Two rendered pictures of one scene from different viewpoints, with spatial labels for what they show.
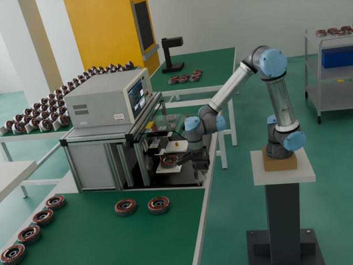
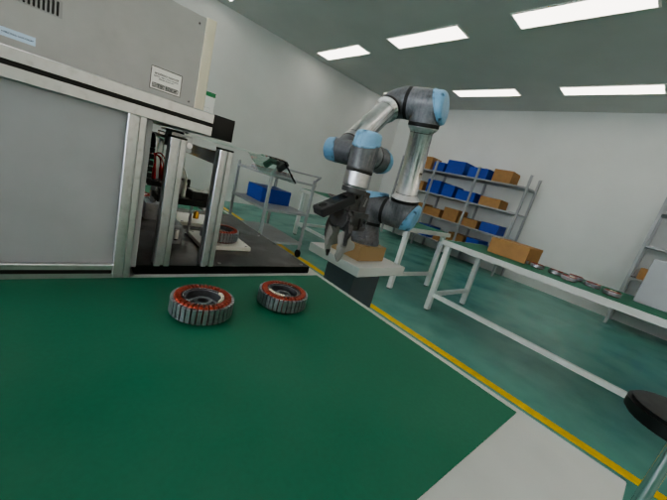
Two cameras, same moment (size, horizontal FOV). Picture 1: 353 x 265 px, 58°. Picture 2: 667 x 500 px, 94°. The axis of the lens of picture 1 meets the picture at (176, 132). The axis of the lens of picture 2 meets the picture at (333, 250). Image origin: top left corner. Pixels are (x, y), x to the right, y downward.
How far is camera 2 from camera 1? 1.38 m
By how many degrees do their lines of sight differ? 56
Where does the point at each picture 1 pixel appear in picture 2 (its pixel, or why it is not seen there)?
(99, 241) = (204, 406)
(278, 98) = (423, 156)
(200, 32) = not seen: hidden behind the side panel
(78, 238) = (78, 429)
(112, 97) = (168, 18)
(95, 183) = (28, 248)
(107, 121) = (122, 74)
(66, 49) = not seen: outside the picture
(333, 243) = not seen: hidden behind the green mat
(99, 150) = (100, 134)
